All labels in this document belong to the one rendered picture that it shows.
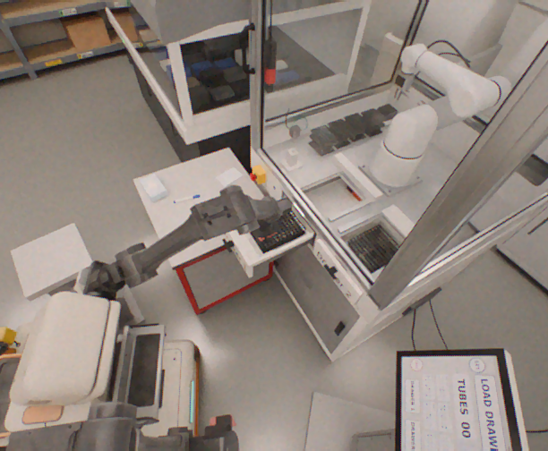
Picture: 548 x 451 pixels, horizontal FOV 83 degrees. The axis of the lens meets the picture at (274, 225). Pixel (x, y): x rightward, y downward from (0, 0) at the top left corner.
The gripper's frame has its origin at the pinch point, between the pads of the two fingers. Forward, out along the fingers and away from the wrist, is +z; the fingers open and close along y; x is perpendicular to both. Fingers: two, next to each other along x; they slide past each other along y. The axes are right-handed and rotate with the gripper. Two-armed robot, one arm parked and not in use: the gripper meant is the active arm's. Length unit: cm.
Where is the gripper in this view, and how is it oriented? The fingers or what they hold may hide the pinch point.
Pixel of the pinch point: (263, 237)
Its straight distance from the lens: 128.6
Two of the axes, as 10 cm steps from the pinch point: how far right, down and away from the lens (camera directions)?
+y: -8.8, 3.7, -3.1
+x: 4.8, 7.5, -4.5
